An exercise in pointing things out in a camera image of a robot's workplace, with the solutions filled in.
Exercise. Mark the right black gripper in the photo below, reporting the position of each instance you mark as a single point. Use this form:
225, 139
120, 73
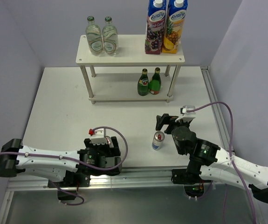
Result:
166, 119

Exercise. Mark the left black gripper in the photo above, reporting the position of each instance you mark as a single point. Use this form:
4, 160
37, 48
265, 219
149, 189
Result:
111, 152

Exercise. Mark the dark green gold-cap bottle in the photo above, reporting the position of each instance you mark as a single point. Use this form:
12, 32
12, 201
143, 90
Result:
155, 83

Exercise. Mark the green Perrier labelled bottle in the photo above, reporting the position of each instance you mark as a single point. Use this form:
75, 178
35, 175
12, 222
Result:
142, 85

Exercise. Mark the clear bottle green cap front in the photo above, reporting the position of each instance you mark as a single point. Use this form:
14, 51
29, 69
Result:
110, 37

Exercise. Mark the clear bottle green cap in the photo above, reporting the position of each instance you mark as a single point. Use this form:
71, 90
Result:
110, 37
94, 36

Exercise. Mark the silver blue can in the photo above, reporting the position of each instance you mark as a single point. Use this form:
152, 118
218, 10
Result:
158, 140
109, 141

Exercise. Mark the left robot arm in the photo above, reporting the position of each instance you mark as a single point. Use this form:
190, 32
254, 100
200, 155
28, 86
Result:
57, 167

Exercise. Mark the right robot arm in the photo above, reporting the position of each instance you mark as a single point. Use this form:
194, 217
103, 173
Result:
210, 162

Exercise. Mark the beige two-tier shelf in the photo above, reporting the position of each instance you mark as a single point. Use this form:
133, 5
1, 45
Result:
114, 78

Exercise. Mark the red grape juice carton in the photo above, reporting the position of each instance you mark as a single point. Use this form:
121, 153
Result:
155, 26

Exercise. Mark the pineapple juice carton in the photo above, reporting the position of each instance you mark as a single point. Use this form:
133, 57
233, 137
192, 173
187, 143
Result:
176, 14

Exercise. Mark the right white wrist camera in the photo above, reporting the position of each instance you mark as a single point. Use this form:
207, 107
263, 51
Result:
187, 112

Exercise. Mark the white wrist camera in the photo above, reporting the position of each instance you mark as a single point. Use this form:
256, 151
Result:
187, 112
98, 136

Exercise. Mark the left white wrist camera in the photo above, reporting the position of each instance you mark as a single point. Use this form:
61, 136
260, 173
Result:
98, 136

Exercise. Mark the aluminium rail frame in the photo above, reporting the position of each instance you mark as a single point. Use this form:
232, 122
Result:
143, 193

